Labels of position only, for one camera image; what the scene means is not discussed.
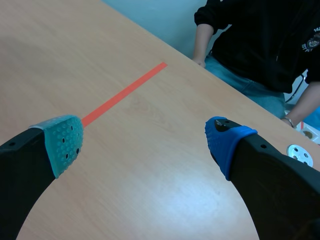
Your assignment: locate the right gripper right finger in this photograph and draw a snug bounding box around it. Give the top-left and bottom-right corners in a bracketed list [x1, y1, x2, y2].
[204, 116, 320, 240]

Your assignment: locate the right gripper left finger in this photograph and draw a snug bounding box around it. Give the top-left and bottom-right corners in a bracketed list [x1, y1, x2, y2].
[0, 114, 84, 240]

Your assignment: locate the leaf picture on clear card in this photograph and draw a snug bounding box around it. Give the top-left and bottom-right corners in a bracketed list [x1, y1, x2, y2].
[296, 120, 320, 145]

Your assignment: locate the person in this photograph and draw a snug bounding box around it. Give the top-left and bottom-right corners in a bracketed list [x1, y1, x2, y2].
[192, 0, 320, 129]

